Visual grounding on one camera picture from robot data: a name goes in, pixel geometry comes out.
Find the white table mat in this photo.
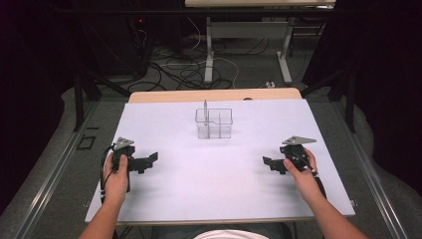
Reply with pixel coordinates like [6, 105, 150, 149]
[85, 98, 356, 223]

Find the black equipment with red light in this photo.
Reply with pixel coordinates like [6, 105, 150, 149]
[79, 14, 153, 79]

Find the person's white shirt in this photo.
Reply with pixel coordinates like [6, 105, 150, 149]
[192, 228, 271, 239]

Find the black metal stand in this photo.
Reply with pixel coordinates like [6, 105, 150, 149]
[71, 66, 132, 133]
[300, 68, 357, 134]

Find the aluminium floor rail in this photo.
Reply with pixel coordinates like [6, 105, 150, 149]
[331, 99, 410, 239]
[11, 101, 101, 239]

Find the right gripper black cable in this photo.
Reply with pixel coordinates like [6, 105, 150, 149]
[298, 153, 328, 201]

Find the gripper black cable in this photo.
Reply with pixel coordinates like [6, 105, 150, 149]
[298, 153, 328, 201]
[100, 144, 115, 204]

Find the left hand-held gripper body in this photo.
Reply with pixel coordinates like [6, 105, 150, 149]
[110, 135, 149, 194]

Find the silver pen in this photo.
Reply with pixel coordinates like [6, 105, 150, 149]
[202, 99, 210, 127]

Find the light wooden table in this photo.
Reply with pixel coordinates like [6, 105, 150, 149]
[127, 87, 304, 105]

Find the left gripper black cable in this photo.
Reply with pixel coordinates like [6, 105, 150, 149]
[100, 144, 115, 204]

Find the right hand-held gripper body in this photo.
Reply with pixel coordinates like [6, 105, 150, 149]
[279, 134, 317, 174]

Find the tangle of floor cables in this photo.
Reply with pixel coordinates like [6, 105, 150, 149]
[126, 16, 271, 93]

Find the person's right hand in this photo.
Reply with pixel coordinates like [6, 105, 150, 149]
[283, 146, 325, 204]

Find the white metal-legged desk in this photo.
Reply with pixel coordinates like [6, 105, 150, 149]
[184, 0, 336, 86]

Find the person's left hand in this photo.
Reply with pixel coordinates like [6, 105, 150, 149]
[103, 153, 131, 204]

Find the clear plastic divided organizer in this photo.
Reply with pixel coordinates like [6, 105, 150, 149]
[194, 108, 234, 140]

